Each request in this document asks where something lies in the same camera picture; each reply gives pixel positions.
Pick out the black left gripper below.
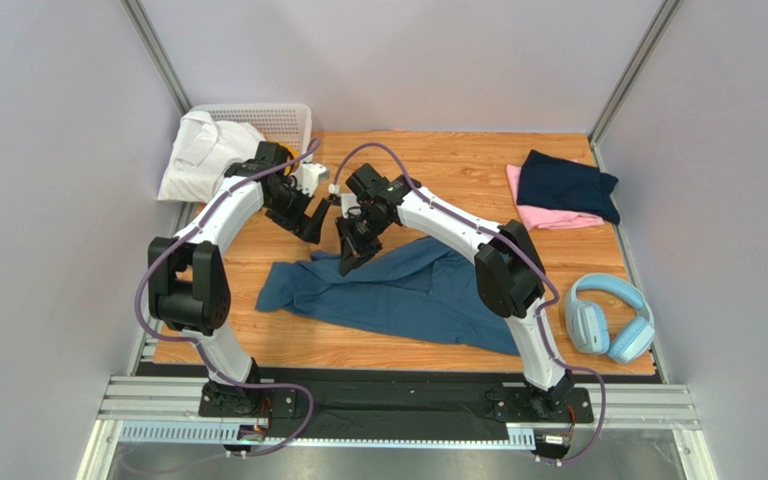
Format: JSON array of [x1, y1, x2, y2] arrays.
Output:
[[267, 176, 332, 244]]

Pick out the teal blue t shirt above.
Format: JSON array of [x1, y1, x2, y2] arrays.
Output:
[[255, 237, 518, 355]]

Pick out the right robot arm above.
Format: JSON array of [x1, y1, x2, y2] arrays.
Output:
[[328, 164, 580, 420]]

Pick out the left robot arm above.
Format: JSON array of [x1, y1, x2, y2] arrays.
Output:
[[137, 139, 329, 417]]

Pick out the orange t shirt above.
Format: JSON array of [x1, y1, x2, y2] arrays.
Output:
[[279, 142, 301, 169]]

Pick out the white plastic laundry basket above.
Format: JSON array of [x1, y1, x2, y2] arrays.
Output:
[[191, 103, 313, 155]]

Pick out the white t shirt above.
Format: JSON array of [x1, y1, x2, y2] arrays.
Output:
[[157, 111, 265, 203]]

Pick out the pink folded t shirt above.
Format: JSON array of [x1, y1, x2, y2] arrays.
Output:
[[505, 164, 605, 230]]

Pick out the navy folded t shirt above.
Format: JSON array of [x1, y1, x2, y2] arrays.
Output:
[[516, 150, 621, 225]]

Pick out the light blue headphones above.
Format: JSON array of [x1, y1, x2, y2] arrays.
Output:
[[562, 272, 657, 365]]

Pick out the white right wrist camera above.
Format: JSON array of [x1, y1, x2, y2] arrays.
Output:
[[328, 183, 359, 218]]

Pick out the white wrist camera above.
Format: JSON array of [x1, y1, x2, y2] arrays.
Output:
[[290, 162, 330, 197], [328, 183, 359, 218]]

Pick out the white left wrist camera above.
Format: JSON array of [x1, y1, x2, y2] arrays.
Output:
[[290, 162, 330, 197]]

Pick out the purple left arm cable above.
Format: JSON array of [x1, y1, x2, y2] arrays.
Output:
[[133, 137, 324, 461]]

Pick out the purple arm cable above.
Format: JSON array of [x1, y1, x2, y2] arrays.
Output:
[[331, 142, 608, 466], [133, 137, 324, 461]]

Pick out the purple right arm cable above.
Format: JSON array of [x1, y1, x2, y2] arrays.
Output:
[[331, 142, 608, 466]]

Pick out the left aluminium frame post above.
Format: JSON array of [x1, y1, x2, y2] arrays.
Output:
[[120, 0, 192, 114]]

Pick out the aluminium frame post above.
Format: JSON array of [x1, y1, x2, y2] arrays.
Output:
[[120, 0, 192, 114], [588, 0, 684, 148]]

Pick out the right aluminium frame post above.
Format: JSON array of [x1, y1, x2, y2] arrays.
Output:
[[588, 0, 684, 148]]

